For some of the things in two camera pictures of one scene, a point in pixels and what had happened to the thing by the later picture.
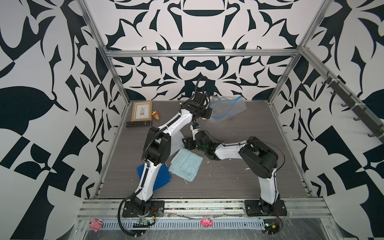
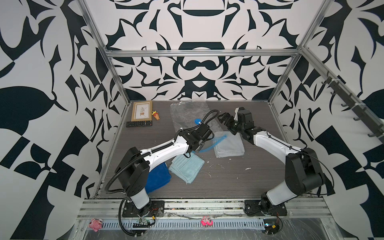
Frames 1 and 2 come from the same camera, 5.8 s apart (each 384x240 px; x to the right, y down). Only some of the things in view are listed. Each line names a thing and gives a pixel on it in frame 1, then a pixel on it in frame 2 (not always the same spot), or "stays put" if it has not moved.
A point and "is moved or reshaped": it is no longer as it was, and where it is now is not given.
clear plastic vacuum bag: x=224 y=107 is moved or reshaped
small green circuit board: x=144 y=222 stays put
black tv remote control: x=139 y=123 stays put
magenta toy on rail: x=206 y=221 stays put
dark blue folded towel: x=163 y=176 stays put
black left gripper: x=207 y=110 → x=189 y=134
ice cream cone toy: x=156 y=115 stays put
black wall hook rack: x=374 y=125 stays put
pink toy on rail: x=95 y=224 stays put
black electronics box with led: x=271 y=226 stays put
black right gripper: x=188 y=141 → x=227 y=123
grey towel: x=177 y=144 is moved or reshaped
